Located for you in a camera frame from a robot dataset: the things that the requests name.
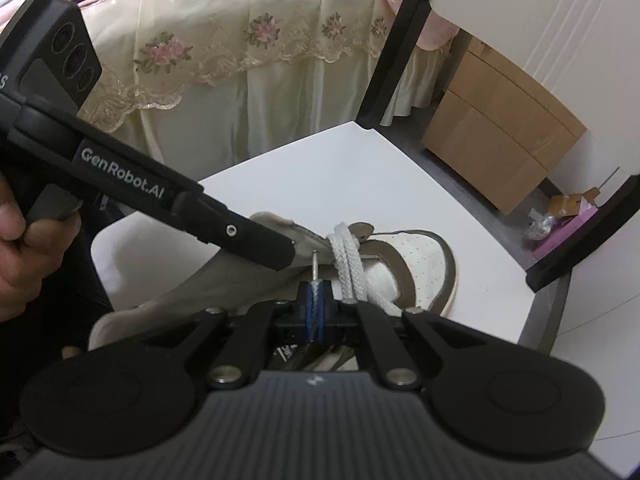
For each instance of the white and brown sneaker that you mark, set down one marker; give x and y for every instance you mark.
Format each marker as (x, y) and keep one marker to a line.
(425, 260)

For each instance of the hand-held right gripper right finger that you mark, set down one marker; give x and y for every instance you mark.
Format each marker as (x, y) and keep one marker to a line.
(325, 312)

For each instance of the pink carton box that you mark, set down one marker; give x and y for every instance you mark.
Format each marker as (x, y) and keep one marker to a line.
(565, 235)

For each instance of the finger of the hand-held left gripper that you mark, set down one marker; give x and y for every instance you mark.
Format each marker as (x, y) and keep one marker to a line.
(240, 235)

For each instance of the brown cardboard box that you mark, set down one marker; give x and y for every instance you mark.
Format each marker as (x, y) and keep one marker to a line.
(567, 205)

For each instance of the white shoelace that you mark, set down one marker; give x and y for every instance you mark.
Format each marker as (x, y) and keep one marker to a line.
(345, 260)

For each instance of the bed with floral lace cover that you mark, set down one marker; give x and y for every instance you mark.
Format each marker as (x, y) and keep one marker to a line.
(225, 85)

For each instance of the person's left hand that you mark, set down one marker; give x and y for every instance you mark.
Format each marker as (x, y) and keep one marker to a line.
(15, 270)

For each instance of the wooden drawer cabinet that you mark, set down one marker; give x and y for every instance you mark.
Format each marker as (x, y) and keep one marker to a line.
(490, 150)

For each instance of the white chair with black frame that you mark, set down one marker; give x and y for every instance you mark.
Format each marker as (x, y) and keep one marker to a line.
(300, 180)

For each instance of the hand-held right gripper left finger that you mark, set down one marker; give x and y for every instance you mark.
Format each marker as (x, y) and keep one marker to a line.
(305, 312)

